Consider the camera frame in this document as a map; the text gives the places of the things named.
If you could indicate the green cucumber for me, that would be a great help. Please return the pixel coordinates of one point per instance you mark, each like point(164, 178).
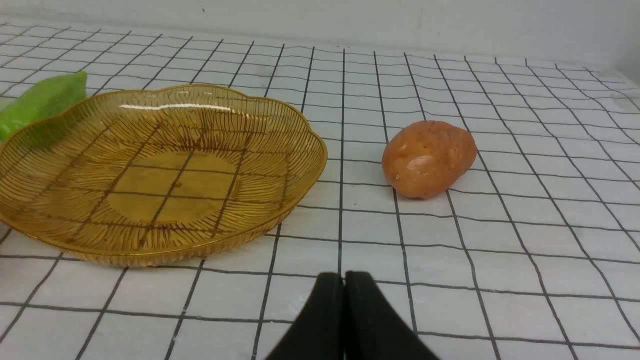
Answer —
point(48, 98)

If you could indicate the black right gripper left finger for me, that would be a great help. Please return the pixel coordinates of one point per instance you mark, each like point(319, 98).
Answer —
point(316, 332)

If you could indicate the white checkered tablecloth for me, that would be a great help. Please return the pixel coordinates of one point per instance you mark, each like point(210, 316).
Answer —
point(533, 253)

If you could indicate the brown potato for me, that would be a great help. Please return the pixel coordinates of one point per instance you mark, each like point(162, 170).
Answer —
point(427, 157)

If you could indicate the amber glass plate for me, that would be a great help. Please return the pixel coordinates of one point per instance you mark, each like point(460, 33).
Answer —
point(136, 178)

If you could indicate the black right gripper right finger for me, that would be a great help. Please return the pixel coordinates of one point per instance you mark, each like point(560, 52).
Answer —
point(372, 329)

